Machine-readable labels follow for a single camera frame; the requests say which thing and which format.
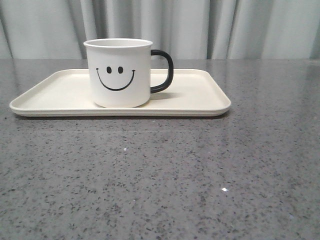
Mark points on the white smiley mug black handle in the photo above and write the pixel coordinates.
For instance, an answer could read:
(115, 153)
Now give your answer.
(120, 71)

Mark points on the cream rectangular plastic tray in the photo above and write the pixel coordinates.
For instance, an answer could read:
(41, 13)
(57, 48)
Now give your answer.
(66, 93)

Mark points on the grey pleated curtain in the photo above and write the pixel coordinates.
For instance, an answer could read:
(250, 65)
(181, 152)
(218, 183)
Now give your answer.
(186, 29)

